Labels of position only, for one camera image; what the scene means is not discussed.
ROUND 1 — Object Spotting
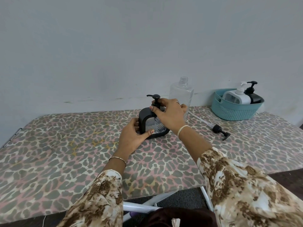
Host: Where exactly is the person's right hand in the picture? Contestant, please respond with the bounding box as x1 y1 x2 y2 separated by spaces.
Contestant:
149 97 189 136

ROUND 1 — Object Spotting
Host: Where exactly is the person's left hand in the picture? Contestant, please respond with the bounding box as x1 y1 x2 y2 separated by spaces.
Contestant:
117 117 156 161

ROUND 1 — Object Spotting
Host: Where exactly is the short black pump head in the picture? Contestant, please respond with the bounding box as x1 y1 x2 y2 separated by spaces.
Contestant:
243 80 258 95
146 94 162 108

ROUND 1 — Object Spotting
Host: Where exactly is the tall clear plastic bottle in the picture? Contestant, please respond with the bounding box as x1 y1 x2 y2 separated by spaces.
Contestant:
168 76 195 121

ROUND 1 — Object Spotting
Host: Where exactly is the black pump with long tube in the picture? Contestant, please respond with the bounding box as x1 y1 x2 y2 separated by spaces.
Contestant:
189 112 231 142

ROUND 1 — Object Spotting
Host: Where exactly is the white soap dispenser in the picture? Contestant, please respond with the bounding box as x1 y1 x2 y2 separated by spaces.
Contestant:
222 81 252 105

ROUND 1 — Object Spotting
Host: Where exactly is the teal plastic basket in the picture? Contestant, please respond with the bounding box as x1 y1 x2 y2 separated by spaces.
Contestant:
211 88 265 122

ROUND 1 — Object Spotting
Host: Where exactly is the black square soap dispenser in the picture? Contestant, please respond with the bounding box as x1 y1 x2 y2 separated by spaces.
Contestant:
243 80 263 104

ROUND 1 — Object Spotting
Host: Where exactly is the person's right forearm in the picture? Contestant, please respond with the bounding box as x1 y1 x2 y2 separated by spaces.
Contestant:
178 126 303 227

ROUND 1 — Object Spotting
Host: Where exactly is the person's left forearm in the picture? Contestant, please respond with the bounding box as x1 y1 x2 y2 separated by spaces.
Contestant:
56 153 134 227

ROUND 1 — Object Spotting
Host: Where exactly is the person's dark maroon garment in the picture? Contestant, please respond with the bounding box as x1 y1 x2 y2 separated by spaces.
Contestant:
144 207 219 227

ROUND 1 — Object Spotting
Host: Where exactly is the white wrist band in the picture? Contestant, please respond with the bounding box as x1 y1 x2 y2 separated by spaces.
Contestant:
177 125 191 140

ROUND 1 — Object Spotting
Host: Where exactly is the leopard print ironing board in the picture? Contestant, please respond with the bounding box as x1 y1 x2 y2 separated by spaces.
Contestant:
0 106 303 224

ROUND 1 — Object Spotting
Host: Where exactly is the gold bracelet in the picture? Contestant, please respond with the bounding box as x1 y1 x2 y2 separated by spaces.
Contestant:
108 156 127 166

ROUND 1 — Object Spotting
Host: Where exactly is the white ironing board leg frame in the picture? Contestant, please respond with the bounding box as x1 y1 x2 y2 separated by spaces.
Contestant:
123 185 214 223

